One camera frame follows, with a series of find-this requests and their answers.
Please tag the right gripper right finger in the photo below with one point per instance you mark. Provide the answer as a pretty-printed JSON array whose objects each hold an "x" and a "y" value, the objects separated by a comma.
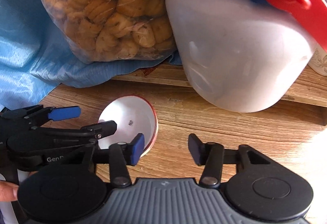
[{"x": 211, "y": 156}]

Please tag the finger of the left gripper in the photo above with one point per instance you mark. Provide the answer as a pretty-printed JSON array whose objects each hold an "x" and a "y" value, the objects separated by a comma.
[
  {"x": 39, "y": 112},
  {"x": 93, "y": 131}
]

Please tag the small white red-rimmed bowl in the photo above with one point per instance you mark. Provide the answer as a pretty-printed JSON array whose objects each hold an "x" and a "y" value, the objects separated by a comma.
[{"x": 133, "y": 115}]

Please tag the plastic bag of biscuits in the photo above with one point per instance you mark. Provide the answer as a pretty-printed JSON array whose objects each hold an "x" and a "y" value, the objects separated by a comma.
[{"x": 112, "y": 30}]

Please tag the blue cloth cover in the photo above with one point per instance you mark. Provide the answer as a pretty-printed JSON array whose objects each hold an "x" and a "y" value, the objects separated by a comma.
[{"x": 36, "y": 57}]

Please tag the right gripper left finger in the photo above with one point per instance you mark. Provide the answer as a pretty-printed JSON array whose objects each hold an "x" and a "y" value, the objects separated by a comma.
[{"x": 122, "y": 155}]

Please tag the small patterned white jar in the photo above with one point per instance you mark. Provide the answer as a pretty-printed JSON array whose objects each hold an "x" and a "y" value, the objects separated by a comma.
[{"x": 318, "y": 62}]

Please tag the left hand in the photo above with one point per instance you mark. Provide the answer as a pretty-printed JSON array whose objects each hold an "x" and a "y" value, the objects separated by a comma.
[{"x": 8, "y": 191}]

